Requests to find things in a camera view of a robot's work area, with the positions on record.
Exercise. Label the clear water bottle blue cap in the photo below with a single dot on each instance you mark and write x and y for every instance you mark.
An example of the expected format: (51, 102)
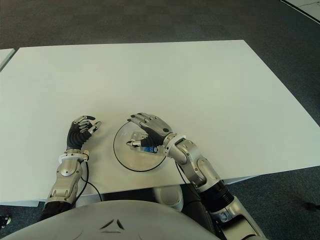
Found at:
(148, 149)

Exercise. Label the black caster foot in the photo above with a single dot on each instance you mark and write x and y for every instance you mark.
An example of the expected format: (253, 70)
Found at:
(5, 220)

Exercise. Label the white floor panel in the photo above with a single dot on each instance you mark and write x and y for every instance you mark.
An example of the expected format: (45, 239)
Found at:
(307, 10)

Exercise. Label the white robot hip joint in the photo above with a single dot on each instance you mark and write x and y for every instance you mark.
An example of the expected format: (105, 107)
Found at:
(170, 197)

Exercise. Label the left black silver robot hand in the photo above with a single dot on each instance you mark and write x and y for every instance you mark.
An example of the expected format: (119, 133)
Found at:
(75, 137)

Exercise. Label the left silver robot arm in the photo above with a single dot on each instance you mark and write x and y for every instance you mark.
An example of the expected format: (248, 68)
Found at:
(66, 172)

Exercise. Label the white plate with black rim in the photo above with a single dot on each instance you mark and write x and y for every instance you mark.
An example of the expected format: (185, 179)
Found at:
(130, 157)

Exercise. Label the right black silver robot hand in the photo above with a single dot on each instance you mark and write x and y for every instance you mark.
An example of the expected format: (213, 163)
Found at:
(156, 125)

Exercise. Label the black robot support frame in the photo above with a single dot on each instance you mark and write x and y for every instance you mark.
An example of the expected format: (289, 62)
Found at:
(197, 202)

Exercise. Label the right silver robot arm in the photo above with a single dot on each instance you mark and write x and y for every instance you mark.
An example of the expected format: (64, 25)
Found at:
(200, 167)

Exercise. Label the grey robot torso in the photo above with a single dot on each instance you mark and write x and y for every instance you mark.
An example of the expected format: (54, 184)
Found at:
(112, 220)

